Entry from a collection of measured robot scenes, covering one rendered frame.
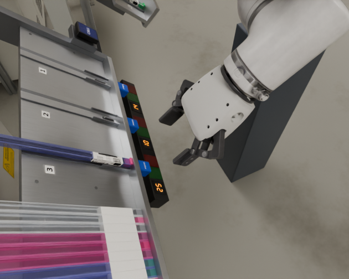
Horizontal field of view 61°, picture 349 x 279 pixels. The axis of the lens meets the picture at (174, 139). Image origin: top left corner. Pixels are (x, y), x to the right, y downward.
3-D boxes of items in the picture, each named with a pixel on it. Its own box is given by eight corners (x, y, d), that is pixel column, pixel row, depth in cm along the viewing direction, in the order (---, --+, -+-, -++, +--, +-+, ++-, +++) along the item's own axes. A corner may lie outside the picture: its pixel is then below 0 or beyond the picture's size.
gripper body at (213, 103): (271, 110, 45) (217, 150, 51) (244, 65, 51) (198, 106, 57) (244, 94, 40) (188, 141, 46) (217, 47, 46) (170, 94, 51)
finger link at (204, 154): (217, 158, 48) (189, 178, 51) (210, 141, 50) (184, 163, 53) (205, 154, 46) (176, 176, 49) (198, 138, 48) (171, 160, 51)
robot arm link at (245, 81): (282, 99, 45) (266, 112, 46) (257, 61, 50) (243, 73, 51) (253, 81, 39) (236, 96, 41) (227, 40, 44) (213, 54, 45)
